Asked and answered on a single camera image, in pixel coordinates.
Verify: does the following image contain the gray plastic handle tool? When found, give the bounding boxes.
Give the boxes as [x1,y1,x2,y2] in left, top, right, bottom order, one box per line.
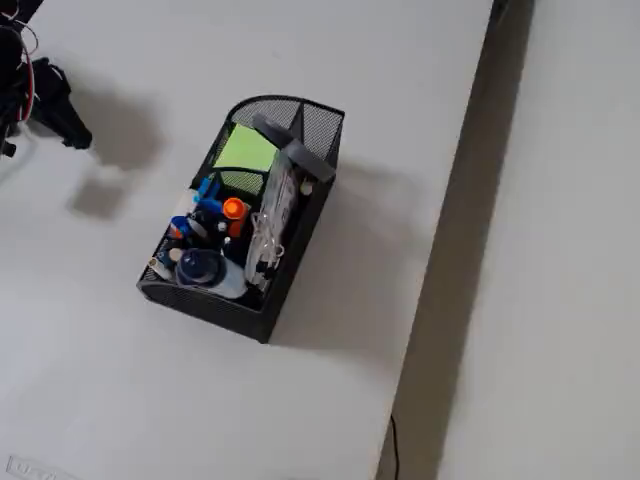
[252,113,336,182]

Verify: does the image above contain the red white black servo wires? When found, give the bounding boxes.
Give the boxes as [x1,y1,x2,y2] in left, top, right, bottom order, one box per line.
[14,7,41,124]

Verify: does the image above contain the green sticky note pad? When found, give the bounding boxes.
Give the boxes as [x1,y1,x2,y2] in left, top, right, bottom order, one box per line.
[213,123,279,172]

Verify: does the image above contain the clear plastic sleeve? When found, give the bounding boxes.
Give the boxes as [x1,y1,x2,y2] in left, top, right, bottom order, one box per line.
[243,149,301,291]

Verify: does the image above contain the black mesh desk organizer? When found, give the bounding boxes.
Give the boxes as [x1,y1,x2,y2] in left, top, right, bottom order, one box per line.
[135,94,346,345]

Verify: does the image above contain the black cable at table edge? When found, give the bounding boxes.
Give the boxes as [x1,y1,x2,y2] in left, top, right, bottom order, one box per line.
[389,414,401,480]

